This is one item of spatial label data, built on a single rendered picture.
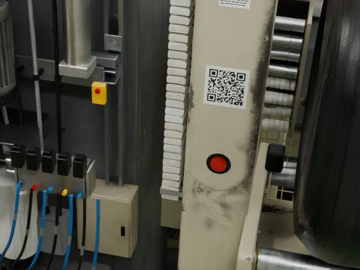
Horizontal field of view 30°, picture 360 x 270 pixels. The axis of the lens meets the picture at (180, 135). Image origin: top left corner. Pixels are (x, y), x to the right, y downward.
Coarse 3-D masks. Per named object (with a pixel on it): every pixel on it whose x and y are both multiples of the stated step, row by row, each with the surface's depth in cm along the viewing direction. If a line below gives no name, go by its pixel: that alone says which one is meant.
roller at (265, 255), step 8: (264, 248) 125; (256, 256) 124; (264, 256) 124; (272, 256) 124; (280, 256) 124; (288, 256) 124; (296, 256) 124; (304, 256) 124; (312, 256) 124; (264, 264) 124; (272, 264) 124; (280, 264) 123; (288, 264) 123; (296, 264) 123; (304, 264) 123; (312, 264) 123; (320, 264) 123; (328, 264) 123
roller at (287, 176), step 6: (288, 168) 148; (294, 168) 149; (276, 174) 147; (282, 174) 147; (288, 174) 147; (294, 174) 147; (276, 180) 147; (282, 180) 147; (288, 180) 147; (294, 180) 147; (282, 186) 148; (288, 186) 148
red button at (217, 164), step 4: (212, 160) 123; (216, 160) 123; (220, 160) 123; (224, 160) 123; (212, 164) 123; (216, 164) 123; (220, 164) 123; (224, 164) 123; (212, 168) 124; (216, 168) 124; (220, 168) 124; (224, 168) 124
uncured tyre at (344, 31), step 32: (352, 0) 98; (320, 32) 136; (352, 32) 96; (320, 64) 102; (352, 64) 94; (320, 96) 99; (352, 96) 94; (320, 128) 98; (352, 128) 94; (320, 160) 99; (352, 160) 95; (320, 192) 101; (352, 192) 97; (320, 224) 104; (352, 224) 100; (320, 256) 113; (352, 256) 107
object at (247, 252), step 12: (264, 144) 151; (264, 156) 147; (264, 168) 143; (264, 180) 139; (252, 192) 135; (264, 192) 139; (252, 204) 132; (252, 216) 129; (252, 228) 126; (252, 240) 123; (240, 252) 120; (252, 252) 120; (240, 264) 120; (252, 264) 123
